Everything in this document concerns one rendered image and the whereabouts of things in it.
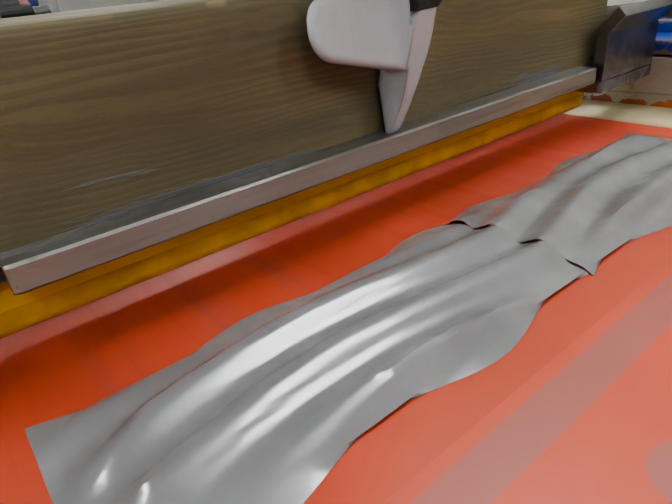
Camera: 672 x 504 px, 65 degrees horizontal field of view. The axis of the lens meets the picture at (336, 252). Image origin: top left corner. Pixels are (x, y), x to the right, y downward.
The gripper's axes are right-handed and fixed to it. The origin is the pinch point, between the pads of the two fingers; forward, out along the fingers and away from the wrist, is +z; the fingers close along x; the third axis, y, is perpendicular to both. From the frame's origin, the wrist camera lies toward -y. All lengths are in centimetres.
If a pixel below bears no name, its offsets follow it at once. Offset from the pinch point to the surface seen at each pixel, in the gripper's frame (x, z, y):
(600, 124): 3.0, 5.6, -18.4
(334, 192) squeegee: 0.5, 3.9, 3.2
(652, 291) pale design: 14.3, 5.2, 0.4
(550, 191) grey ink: 7.4, 4.9, -4.7
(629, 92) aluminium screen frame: 1.9, 4.9, -24.8
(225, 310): 3.9, 5.1, 11.5
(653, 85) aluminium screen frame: 3.5, 4.2, -24.8
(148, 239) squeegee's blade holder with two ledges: 2.8, 1.8, 13.1
